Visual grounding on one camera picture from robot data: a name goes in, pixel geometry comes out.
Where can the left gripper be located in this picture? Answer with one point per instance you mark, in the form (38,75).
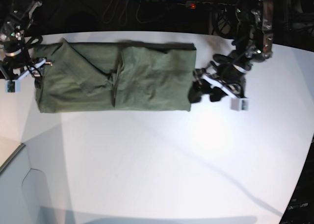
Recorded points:
(218,81)

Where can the green t-shirt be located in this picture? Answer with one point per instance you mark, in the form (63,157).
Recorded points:
(115,76)

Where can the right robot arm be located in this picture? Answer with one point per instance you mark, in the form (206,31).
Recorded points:
(14,27)

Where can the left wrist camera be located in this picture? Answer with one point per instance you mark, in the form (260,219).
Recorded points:
(240,104)

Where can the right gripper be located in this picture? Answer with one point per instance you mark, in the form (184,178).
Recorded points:
(16,70)

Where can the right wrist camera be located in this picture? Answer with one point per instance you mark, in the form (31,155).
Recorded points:
(12,86)

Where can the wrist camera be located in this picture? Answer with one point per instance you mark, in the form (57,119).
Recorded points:
(240,104)
(12,86)

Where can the black power strip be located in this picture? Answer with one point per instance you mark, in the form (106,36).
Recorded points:
(207,6)

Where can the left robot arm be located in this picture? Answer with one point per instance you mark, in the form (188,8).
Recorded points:
(251,32)

